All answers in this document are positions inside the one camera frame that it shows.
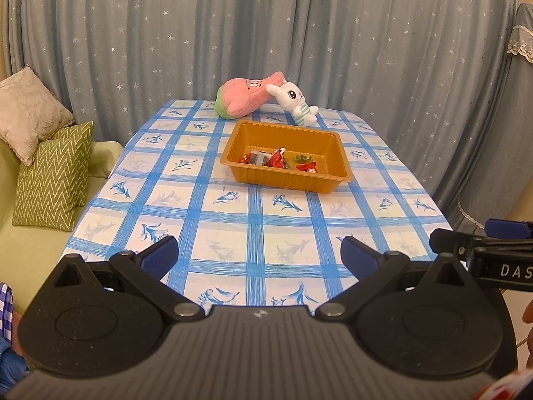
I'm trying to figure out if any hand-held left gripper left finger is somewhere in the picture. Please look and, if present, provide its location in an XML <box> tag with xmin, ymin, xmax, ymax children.
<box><xmin>50</xmin><ymin>235</ymin><xmax>207</xmax><ymax>323</ymax></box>

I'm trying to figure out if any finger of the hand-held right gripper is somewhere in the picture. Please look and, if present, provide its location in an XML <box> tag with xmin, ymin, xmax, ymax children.
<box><xmin>430</xmin><ymin>228</ymin><xmax>533</xmax><ymax>260</ymax></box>
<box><xmin>484</xmin><ymin>218</ymin><xmax>533</xmax><ymax>241</ymax></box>

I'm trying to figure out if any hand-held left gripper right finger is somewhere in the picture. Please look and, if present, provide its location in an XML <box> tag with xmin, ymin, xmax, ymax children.
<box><xmin>314</xmin><ymin>235</ymin><xmax>473</xmax><ymax>322</ymax></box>

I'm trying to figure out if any orange plastic tray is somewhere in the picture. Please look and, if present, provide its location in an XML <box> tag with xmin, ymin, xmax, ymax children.
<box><xmin>220</xmin><ymin>119</ymin><xmax>354</xmax><ymax>194</ymax></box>

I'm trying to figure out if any red square snack packet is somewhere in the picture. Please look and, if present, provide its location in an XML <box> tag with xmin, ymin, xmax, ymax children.
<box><xmin>266</xmin><ymin>148</ymin><xmax>290</xmax><ymax>170</ymax></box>

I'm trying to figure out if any person's right hand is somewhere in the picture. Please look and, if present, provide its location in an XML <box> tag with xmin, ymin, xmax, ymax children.
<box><xmin>522</xmin><ymin>301</ymin><xmax>533</xmax><ymax>370</ymax></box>

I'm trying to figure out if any blue checked tablecloth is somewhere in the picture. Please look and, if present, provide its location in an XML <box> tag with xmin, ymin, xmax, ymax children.
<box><xmin>60</xmin><ymin>98</ymin><xmax>456</xmax><ymax>307</ymax></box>

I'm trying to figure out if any red and white cloth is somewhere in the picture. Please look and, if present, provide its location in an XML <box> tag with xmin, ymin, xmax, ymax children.
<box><xmin>477</xmin><ymin>369</ymin><xmax>533</xmax><ymax>400</ymax></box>

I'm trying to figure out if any light green sofa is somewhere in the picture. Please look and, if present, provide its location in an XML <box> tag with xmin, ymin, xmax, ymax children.
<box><xmin>0</xmin><ymin>139</ymin><xmax>123</xmax><ymax>313</ymax></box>

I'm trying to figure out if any green zigzag pillow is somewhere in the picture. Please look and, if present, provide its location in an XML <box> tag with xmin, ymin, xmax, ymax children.
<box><xmin>50</xmin><ymin>121</ymin><xmax>95</xmax><ymax>207</ymax></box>
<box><xmin>12</xmin><ymin>137</ymin><xmax>91</xmax><ymax>233</ymax></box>

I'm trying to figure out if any grey lace-trimmed cover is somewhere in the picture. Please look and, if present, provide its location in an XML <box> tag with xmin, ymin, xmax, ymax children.
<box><xmin>456</xmin><ymin>2</ymin><xmax>533</xmax><ymax>234</ymax></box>

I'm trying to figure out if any blue checked clothing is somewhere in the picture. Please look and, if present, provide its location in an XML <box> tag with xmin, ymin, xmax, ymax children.
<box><xmin>0</xmin><ymin>281</ymin><xmax>31</xmax><ymax>386</ymax></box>

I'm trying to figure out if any white rabbit plush toy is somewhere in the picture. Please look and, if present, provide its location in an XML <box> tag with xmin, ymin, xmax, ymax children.
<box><xmin>266</xmin><ymin>82</ymin><xmax>320</xmax><ymax>127</ymax></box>

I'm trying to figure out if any pink plush toy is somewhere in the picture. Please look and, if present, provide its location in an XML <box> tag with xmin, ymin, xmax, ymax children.
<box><xmin>214</xmin><ymin>72</ymin><xmax>287</xmax><ymax>121</ymax></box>

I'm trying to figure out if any beige pillow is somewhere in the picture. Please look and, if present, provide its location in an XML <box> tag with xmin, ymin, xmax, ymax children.
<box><xmin>0</xmin><ymin>66</ymin><xmax>76</xmax><ymax>166</ymax></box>

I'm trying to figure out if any grey-blue star curtain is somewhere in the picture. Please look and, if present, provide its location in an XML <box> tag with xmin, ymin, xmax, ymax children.
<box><xmin>4</xmin><ymin>0</ymin><xmax>521</xmax><ymax>217</ymax></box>

